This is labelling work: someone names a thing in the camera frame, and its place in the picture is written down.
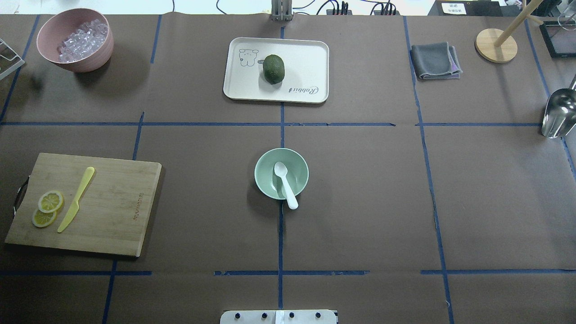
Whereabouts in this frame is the grey folded cloth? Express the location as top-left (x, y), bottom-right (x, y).
top-left (410, 42), bottom-right (463, 80)

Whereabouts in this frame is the green ceramic bowl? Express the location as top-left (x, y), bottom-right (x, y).
top-left (254, 148), bottom-right (310, 200)

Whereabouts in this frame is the aluminium frame post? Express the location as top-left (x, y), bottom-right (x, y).
top-left (271, 0), bottom-right (293, 21)

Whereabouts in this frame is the lemon slice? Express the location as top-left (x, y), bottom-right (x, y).
top-left (37, 190), bottom-right (64, 213)
top-left (31, 209), bottom-right (58, 228)

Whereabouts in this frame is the green avocado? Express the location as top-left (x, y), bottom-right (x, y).
top-left (262, 54), bottom-right (285, 85)

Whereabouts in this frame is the black box with label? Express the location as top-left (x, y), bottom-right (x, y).
top-left (428, 0), bottom-right (503, 17)

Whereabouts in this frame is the wooden cutting board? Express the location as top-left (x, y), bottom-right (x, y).
top-left (5, 153), bottom-right (162, 257)

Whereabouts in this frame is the yellow plastic knife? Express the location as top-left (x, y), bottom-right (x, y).
top-left (57, 166), bottom-right (95, 233)

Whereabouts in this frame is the pink bowl with ice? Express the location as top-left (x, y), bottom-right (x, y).
top-left (36, 8), bottom-right (114, 72)

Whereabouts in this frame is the black usb hub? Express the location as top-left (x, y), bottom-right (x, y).
top-left (316, 0), bottom-right (400, 16)

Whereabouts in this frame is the white rabbit tray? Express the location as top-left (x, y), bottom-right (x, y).
top-left (223, 37), bottom-right (329, 104)

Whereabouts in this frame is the metal scoop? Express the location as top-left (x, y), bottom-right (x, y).
top-left (541, 78), bottom-right (576, 138)

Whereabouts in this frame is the white plastic spoon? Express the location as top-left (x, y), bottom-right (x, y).
top-left (274, 161), bottom-right (299, 210)

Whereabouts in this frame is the wooden mug stand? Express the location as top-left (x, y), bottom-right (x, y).
top-left (475, 0), bottom-right (542, 63)

